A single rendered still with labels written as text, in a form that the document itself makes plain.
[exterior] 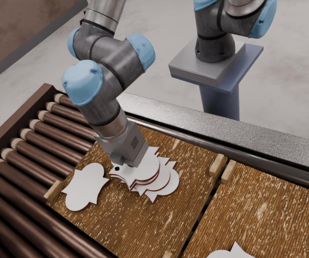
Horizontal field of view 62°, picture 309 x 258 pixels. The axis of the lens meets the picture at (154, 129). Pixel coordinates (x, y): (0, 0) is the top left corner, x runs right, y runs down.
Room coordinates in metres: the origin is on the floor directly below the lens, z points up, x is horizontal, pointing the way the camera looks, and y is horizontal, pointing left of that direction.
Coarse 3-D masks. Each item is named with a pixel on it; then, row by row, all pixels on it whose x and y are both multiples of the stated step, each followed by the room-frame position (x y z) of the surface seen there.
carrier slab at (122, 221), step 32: (96, 160) 0.51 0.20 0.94; (192, 160) 0.37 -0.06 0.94; (128, 192) 0.36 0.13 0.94; (192, 192) 0.29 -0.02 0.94; (96, 224) 0.31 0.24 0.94; (128, 224) 0.28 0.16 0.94; (160, 224) 0.25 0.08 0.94; (192, 224) 0.22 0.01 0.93; (128, 256) 0.21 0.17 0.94; (160, 256) 0.18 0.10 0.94
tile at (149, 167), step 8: (152, 152) 0.41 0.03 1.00; (144, 160) 0.39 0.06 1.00; (152, 160) 0.38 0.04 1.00; (120, 168) 0.40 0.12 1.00; (128, 168) 0.39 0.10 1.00; (136, 168) 0.38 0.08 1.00; (144, 168) 0.37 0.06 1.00; (152, 168) 0.36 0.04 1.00; (120, 176) 0.38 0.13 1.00; (128, 176) 0.37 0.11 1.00; (136, 176) 0.36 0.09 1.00; (144, 176) 0.35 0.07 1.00; (152, 176) 0.34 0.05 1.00; (128, 184) 0.34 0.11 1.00
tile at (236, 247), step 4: (236, 244) 0.14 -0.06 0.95; (232, 248) 0.13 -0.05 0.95; (236, 248) 0.13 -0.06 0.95; (240, 248) 0.13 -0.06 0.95; (212, 252) 0.14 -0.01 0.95; (216, 252) 0.14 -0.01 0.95; (220, 252) 0.13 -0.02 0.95; (224, 252) 0.13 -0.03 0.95; (228, 252) 0.13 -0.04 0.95; (232, 252) 0.13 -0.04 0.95; (236, 252) 0.12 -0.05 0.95; (240, 252) 0.12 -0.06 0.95; (244, 252) 0.12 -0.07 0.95; (208, 256) 0.14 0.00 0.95; (212, 256) 0.13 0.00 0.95; (216, 256) 0.13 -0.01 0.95; (220, 256) 0.13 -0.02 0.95; (224, 256) 0.12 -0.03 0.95; (228, 256) 0.12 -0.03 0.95; (232, 256) 0.12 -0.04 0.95; (236, 256) 0.12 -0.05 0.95; (240, 256) 0.11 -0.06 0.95; (244, 256) 0.11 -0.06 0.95; (248, 256) 0.11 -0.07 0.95; (252, 256) 0.10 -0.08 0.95
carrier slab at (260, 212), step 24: (240, 168) 0.29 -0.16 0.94; (216, 192) 0.26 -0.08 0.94; (240, 192) 0.24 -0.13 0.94; (264, 192) 0.21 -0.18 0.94; (288, 192) 0.19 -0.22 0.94; (216, 216) 0.21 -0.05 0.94; (240, 216) 0.19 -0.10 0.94; (264, 216) 0.17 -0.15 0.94; (288, 216) 0.15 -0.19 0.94; (192, 240) 0.18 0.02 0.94; (216, 240) 0.16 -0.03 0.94; (240, 240) 0.14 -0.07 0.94; (264, 240) 0.12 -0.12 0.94; (288, 240) 0.11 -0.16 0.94
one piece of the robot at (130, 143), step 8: (128, 120) 0.41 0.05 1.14; (128, 128) 0.39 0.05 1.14; (136, 128) 0.39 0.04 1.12; (96, 136) 0.41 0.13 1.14; (120, 136) 0.37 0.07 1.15; (128, 136) 0.37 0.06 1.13; (136, 136) 0.39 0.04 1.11; (104, 144) 0.40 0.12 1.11; (112, 144) 0.38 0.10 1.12; (120, 144) 0.36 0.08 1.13; (128, 144) 0.37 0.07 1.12; (136, 144) 0.38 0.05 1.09; (144, 144) 0.39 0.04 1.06; (112, 152) 0.40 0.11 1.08; (120, 152) 0.37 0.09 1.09; (128, 152) 0.36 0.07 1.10; (136, 152) 0.37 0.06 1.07; (144, 152) 0.39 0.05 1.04; (112, 160) 0.38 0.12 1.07; (120, 160) 0.37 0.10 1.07; (128, 160) 0.37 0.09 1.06; (136, 160) 0.36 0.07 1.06
